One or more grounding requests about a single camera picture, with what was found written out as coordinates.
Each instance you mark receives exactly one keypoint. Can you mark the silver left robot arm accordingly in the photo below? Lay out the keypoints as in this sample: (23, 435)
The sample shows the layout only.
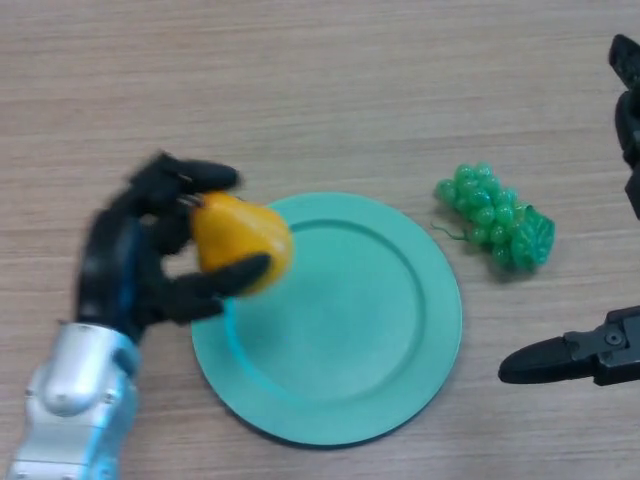
(70, 405)

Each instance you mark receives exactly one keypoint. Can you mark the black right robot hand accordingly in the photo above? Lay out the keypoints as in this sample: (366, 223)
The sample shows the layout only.
(600, 350)

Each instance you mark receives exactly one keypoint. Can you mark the green round plate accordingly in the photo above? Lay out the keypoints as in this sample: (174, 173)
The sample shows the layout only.
(350, 325)

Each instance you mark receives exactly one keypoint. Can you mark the green grape bunch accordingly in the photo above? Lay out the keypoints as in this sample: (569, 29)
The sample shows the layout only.
(500, 220)

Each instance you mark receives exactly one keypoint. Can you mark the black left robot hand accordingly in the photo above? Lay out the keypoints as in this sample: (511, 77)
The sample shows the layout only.
(115, 260)

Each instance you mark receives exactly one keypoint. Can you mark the yellow pear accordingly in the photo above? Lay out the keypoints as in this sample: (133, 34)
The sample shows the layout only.
(240, 235)

